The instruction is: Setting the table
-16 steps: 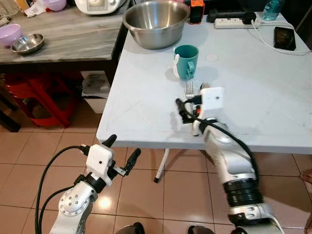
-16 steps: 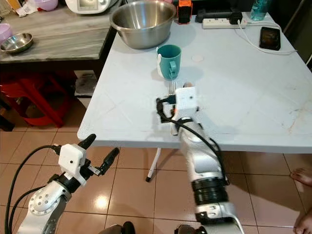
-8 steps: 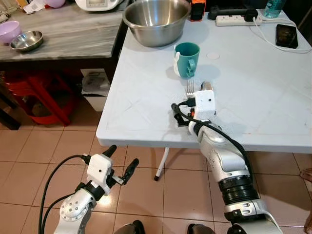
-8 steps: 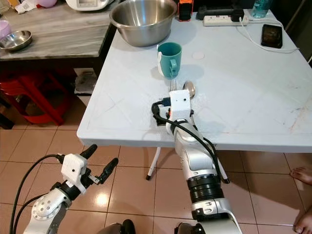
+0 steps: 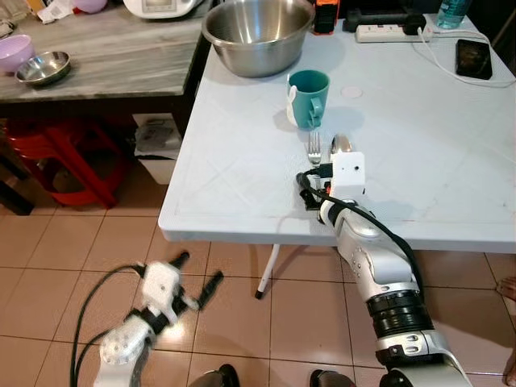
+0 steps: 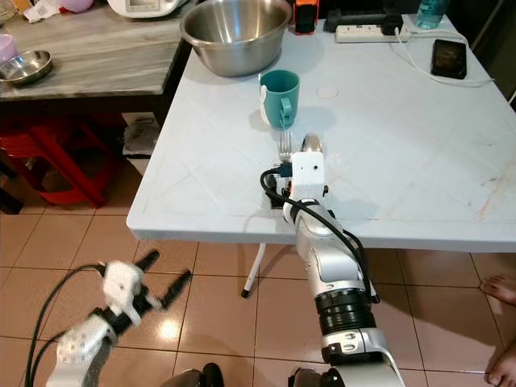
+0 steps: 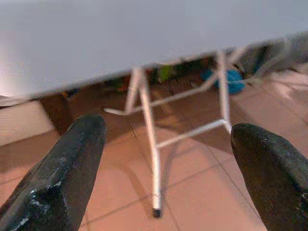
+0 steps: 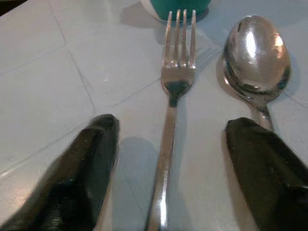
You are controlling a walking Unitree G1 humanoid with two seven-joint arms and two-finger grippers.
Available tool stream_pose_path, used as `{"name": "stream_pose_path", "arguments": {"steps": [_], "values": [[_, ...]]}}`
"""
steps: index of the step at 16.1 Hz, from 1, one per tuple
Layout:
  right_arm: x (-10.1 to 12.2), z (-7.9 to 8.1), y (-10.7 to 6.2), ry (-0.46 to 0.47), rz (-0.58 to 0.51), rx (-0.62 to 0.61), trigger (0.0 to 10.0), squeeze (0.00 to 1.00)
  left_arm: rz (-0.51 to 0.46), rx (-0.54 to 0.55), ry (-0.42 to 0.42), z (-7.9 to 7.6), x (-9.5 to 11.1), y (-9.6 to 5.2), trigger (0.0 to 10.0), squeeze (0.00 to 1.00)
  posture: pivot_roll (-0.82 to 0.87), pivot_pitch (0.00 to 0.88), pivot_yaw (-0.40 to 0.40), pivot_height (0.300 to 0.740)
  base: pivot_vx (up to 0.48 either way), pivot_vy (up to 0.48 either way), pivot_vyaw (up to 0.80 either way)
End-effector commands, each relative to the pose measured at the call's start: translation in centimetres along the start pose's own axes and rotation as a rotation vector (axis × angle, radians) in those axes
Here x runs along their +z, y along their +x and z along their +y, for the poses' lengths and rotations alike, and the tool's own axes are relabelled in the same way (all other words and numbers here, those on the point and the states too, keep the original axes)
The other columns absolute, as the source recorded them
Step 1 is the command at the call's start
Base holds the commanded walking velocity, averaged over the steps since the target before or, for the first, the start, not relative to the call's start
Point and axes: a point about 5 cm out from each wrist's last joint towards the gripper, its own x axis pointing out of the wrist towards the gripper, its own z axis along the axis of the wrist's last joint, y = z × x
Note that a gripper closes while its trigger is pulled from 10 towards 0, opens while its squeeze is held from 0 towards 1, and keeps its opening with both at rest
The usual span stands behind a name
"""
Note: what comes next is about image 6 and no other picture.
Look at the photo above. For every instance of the white power strip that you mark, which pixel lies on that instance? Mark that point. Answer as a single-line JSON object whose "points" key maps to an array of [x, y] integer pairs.
{"points": [[363, 34]]}

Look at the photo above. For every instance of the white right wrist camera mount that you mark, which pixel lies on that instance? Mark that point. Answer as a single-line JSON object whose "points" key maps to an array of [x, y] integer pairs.
{"points": [[309, 173]]}

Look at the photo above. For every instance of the robot right leg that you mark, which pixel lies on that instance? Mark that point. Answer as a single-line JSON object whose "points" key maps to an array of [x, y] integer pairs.
{"points": [[308, 378]]}

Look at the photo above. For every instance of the silver metal spoon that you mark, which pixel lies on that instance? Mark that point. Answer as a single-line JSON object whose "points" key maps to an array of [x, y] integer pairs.
{"points": [[312, 143]]}

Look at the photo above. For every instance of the teal ceramic mug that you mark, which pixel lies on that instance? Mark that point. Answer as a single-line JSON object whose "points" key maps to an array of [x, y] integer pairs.
{"points": [[282, 97]]}

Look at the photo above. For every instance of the white crumpled packet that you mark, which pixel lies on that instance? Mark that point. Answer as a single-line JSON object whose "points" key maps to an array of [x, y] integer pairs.
{"points": [[42, 10]]}

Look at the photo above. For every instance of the black smartphone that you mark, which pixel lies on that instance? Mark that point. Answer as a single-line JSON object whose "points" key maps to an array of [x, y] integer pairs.
{"points": [[449, 59]]}

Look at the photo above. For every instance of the large stainless steel bowl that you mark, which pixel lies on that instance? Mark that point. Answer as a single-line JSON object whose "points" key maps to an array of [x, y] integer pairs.
{"points": [[236, 44]]}

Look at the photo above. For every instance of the black power adapter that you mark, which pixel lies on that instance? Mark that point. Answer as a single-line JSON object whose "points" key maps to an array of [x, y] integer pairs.
{"points": [[367, 20]]}

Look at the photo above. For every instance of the small stainless steel bowl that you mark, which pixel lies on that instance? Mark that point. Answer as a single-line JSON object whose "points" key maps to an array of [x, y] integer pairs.
{"points": [[27, 68]]}

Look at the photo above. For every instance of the purple plastic bowl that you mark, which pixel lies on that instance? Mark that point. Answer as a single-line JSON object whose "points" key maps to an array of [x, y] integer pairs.
{"points": [[7, 47]]}

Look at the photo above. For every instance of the red plastic stool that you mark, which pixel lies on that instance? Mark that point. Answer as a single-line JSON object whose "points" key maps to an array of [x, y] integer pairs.
{"points": [[56, 145]]}

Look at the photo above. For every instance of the robot left leg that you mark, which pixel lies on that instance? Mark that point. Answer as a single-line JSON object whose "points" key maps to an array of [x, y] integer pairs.
{"points": [[193, 376]]}

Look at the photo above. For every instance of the white folding plastic table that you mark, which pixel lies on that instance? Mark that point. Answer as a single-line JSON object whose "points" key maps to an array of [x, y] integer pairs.
{"points": [[411, 153]]}

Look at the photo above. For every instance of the teal plastic bottle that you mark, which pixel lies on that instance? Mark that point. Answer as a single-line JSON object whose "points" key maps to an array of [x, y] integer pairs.
{"points": [[433, 12]]}

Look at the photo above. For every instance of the bare person foot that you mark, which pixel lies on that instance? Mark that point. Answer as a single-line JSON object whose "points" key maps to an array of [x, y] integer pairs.
{"points": [[504, 367], [500, 288]]}

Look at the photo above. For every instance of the white rice cooker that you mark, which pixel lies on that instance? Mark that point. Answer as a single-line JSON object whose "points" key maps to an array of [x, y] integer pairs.
{"points": [[149, 6]]}

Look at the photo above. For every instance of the white plastic bin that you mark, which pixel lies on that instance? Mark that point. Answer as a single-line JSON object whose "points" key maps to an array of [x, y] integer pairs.
{"points": [[139, 145]]}

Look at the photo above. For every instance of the grey wooden side table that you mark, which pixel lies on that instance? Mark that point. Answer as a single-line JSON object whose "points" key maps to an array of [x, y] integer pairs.
{"points": [[105, 56]]}

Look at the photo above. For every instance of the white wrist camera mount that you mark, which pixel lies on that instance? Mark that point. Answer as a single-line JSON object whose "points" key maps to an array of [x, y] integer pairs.
{"points": [[121, 284], [309, 173]]}

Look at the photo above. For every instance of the orange and black device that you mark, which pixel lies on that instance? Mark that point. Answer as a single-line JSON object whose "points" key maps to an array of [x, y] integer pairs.
{"points": [[306, 16]]}

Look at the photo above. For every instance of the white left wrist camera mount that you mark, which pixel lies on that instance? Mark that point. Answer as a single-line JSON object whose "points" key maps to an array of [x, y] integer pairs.
{"points": [[121, 284]]}

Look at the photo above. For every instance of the robot leg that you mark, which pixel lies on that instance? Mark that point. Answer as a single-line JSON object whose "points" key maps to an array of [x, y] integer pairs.
{"points": [[193, 376], [308, 378]]}

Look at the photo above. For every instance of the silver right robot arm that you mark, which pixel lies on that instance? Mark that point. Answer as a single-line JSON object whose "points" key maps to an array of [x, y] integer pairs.
{"points": [[339, 266]]}

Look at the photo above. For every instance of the silver metal fork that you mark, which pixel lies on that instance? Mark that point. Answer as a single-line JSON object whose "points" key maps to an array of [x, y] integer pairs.
{"points": [[285, 145]]}

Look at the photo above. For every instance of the pink round container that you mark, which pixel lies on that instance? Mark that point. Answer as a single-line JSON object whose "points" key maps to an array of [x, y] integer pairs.
{"points": [[77, 4]]}

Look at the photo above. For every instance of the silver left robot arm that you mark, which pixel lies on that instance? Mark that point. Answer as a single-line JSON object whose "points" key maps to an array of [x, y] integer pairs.
{"points": [[85, 355]]}

